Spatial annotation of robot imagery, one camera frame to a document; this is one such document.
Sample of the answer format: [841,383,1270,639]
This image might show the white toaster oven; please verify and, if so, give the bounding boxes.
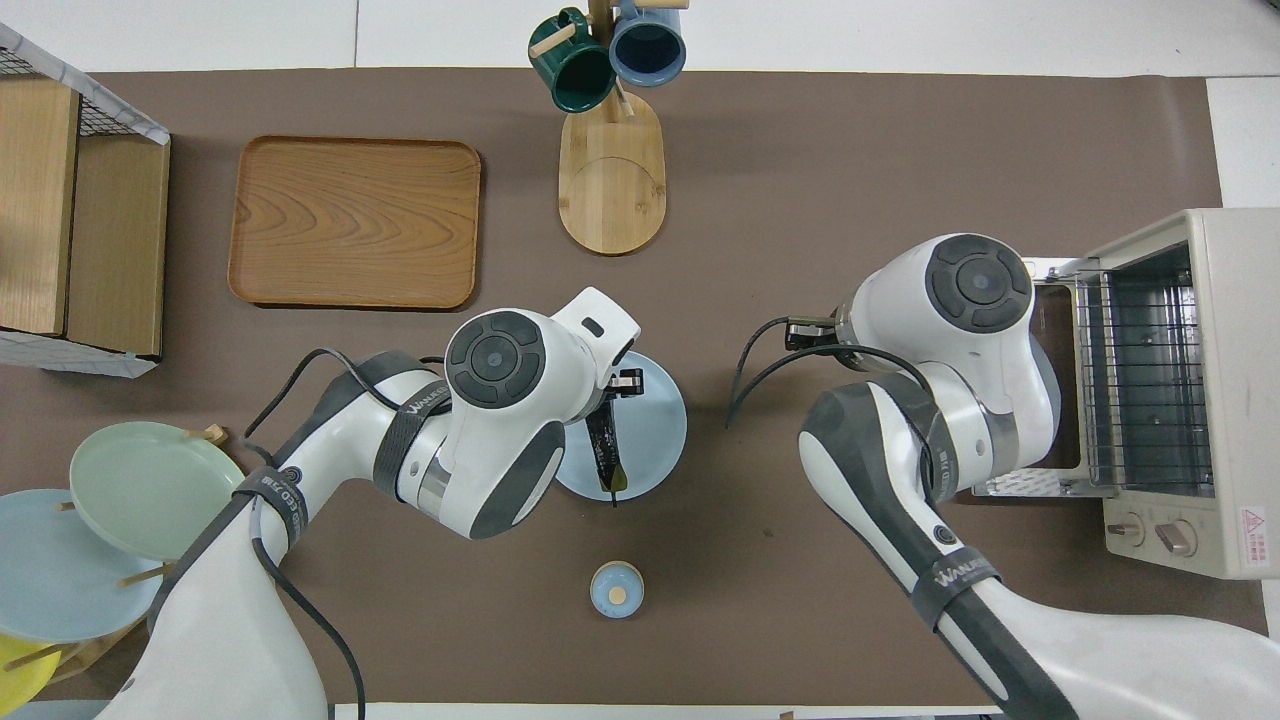
[975,208,1280,581]

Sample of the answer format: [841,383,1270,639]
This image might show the wooden mug tree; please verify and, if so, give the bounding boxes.
[530,0,691,256]

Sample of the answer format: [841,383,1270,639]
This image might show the small blue-topped bell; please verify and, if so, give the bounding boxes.
[590,561,645,619]

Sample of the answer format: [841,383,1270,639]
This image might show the brown table mat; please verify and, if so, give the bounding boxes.
[0,68,1269,706]

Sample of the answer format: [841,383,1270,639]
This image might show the wooden serving tray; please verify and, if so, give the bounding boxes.
[228,136,482,310]

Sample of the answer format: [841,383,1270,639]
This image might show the dark green mug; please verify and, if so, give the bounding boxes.
[528,8,618,114]

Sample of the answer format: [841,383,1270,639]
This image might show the blue mug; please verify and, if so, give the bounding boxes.
[609,0,688,88]

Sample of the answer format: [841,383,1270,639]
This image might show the pale green plate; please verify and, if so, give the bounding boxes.
[69,421,246,562]

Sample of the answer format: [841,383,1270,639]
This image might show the wooden plate rack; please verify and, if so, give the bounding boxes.
[5,425,229,686]

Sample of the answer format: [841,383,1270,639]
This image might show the wooden shelf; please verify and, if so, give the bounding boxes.
[0,78,171,358]

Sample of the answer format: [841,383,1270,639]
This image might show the light blue racked plate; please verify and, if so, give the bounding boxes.
[0,489,166,643]

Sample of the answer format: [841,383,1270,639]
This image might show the yellow plate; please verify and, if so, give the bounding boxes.
[0,635,63,719]

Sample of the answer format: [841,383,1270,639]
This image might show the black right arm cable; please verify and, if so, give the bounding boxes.
[725,315,941,431]

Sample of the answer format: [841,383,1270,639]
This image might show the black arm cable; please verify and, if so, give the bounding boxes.
[243,348,446,720]
[725,315,941,431]

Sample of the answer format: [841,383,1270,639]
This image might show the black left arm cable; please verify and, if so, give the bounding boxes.
[243,348,446,720]

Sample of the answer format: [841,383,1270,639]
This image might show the wooden wire shelf rack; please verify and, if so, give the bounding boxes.
[0,22,171,379]

